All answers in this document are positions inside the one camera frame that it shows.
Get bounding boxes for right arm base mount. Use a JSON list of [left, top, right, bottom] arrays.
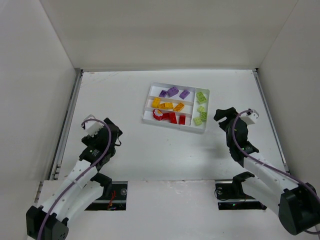
[[214, 172, 267, 211]]

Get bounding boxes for yellow curved lego brick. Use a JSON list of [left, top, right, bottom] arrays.
[[158, 102, 174, 110]]

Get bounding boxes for light green lego brick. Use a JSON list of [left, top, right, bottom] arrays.
[[197, 105, 206, 113], [199, 111, 208, 122]]

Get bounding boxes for yellow butterfly lego brick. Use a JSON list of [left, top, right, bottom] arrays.
[[151, 97, 161, 108]]

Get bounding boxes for red large lego brick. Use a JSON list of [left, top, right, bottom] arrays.
[[168, 112, 178, 124]]

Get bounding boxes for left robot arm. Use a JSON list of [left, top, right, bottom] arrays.
[[26, 115, 123, 240]]

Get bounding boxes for red curved lego brick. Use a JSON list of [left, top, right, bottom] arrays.
[[162, 112, 171, 120]]

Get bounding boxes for yellow long lego brick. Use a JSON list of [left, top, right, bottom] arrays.
[[173, 102, 185, 112]]

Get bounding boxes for red rounded lego brick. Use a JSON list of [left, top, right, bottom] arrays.
[[152, 109, 163, 121]]

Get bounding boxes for purple butterfly lego brick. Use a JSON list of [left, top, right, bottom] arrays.
[[179, 90, 190, 100]]

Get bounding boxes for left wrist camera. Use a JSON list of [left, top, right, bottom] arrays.
[[81, 114, 104, 137]]

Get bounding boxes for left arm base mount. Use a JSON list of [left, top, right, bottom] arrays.
[[85, 173, 128, 211]]

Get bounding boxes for light green small lego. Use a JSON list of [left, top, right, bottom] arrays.
[[196, 91, 207, 104]]

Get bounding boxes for purple curved lego brick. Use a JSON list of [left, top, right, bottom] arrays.
[[159, 90, 167, 98]]

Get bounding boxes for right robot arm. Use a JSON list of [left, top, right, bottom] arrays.
[[213, 107, 320, 236]]

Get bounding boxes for white sorting tray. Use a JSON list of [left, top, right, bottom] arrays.
[[142, 82, 210, 133]]

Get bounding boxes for red small lego brick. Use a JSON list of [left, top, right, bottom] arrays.
[[178, 115, 186, 125]]

